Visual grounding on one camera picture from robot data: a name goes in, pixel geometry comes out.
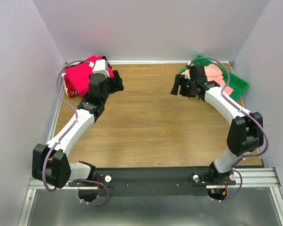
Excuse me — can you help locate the salmon pink t shirt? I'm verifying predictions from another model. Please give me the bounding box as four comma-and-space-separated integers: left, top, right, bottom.
180, 64, 233, 95

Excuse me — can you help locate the magenta t shirt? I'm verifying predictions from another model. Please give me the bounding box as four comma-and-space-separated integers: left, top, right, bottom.
65, 55, 102, 97

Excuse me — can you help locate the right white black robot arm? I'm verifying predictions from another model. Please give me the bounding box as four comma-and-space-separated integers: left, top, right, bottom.
170, 63, 264, 185

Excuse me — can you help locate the green plastic bin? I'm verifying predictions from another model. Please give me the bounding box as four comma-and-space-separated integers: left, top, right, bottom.
178, 55, 249, 100

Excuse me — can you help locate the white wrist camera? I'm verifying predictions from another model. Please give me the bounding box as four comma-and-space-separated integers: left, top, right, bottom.
183, 69, 191, 80
89, 59, 110, 78

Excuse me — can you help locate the aluminium frame rail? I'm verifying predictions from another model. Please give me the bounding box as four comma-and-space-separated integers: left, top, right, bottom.
28, 168, 281, 189

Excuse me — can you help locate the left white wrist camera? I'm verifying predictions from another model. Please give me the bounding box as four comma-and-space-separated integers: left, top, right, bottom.
89, 59, 110, 78

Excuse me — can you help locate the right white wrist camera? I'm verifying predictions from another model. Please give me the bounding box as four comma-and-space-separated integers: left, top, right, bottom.
183, 69, 191, 80

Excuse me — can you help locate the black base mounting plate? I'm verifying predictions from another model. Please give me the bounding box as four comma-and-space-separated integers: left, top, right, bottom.
68, 167, 236, 198

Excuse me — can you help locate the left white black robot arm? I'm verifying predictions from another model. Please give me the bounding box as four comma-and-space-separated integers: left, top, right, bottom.
32, 70, 124, 188

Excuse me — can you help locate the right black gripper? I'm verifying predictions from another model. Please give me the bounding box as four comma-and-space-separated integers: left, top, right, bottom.
170, 74, 196, 98

